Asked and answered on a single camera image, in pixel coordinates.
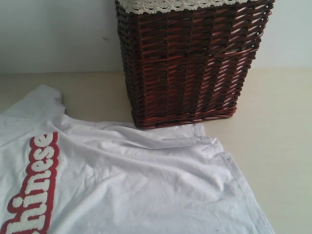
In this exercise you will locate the white t-shirt red logo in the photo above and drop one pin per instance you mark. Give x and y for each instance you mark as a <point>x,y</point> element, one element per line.
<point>60,175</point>

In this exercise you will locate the dark brown wicker basket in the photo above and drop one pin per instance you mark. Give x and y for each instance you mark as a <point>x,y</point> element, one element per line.
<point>187,65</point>

